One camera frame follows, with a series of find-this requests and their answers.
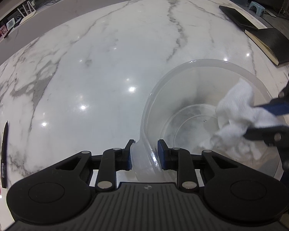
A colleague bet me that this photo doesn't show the clear plastic bowl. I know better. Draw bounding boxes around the clear plastic bowl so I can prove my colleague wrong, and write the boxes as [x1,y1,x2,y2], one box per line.
[131,59,271,182]

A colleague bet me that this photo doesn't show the white cloth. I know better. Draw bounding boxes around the white cloth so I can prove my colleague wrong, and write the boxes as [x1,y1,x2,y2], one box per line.
[198,79,284,162]

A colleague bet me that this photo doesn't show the black notebook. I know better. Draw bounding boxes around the black notebook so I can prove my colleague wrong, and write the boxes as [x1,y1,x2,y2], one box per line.
[245,28,289,66]

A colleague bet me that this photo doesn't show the blue plastic stool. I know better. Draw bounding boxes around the blue plastic stool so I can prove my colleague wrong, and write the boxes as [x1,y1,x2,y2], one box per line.
[249,1,266,17]

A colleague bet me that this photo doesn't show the black phone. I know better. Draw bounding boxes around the black phone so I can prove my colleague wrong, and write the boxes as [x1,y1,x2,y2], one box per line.
[219,5,260,31]

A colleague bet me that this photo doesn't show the black pen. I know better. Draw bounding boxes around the black pen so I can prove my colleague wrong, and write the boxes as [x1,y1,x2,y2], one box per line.
[1,121,9,189]

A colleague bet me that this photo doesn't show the white wifi router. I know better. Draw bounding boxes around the white wifi router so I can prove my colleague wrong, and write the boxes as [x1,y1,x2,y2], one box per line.
[17,1,36,24]

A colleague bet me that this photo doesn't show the white digital clock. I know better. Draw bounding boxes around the white digital clock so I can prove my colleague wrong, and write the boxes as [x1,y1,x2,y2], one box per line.
[6,18,15,30]

